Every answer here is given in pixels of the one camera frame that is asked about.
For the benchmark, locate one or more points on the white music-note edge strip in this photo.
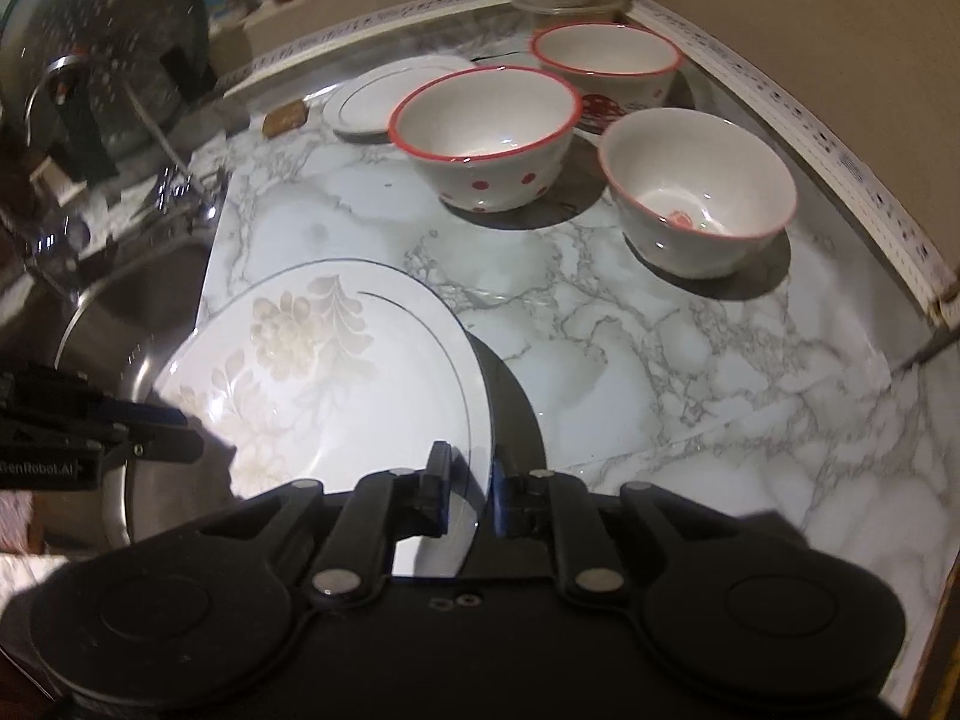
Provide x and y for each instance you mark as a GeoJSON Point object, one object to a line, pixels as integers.
{"type": "Point", "coordinates": [847, 157]}

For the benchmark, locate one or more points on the large white floral plate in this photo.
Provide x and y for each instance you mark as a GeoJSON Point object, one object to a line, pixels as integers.
{"type": "Point", "coordinates": [337, 375]}

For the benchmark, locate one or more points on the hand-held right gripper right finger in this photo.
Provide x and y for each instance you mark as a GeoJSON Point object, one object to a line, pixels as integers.
{"type": "Point", "coordinates": [500, 501]}

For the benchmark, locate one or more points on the chrome faucet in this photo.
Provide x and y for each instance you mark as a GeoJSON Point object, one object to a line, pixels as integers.
{"type": "Point", "coordinates": [161, 139]}

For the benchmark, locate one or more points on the red-rimmed white bowl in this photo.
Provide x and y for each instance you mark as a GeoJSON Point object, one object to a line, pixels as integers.
{"type": "Point", "coordinates": [604, 52]}

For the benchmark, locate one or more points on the stainless steel sink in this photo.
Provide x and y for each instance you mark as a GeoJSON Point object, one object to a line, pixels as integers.
{"type": "Point", "coordinates": [97, 315]}
{"type": "Point", "coordinates": [45, 300]}

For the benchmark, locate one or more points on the brown soap bar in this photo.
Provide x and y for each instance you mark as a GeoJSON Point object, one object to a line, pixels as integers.
{"type": "Point", "coordinates": [286, 121]}

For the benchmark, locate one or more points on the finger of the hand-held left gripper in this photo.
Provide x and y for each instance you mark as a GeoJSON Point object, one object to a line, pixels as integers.
{"type": "Point", "coordinates": [161, 446]}
{"type": "Point", "coordinates": [139, 411]}

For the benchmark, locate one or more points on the thin-rimmed white bowl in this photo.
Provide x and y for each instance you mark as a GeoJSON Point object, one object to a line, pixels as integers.
{"type": "Point", "coordinates": [690, 172]}

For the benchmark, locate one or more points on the small white plate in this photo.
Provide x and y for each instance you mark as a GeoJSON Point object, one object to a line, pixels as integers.
{"type": "Point", "coordinates": [367, 101]}

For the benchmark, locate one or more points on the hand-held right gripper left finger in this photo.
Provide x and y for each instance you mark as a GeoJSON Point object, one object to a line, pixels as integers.
{"type": "Point", "coordinates": [437, 491]}

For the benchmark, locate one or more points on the red-rimmed polka dot bowl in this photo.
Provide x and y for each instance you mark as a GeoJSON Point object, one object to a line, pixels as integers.
{"type": "Point", "coordinates": [487, 120]}

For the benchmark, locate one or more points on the glass pot lid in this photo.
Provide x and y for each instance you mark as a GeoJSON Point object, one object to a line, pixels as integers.
{"type": "Point", "coordinates": [112, 30]}

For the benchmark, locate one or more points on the white jar with blue label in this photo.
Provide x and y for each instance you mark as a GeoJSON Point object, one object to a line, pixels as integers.
{"type": "Point", "coordinates": [223, 0]}

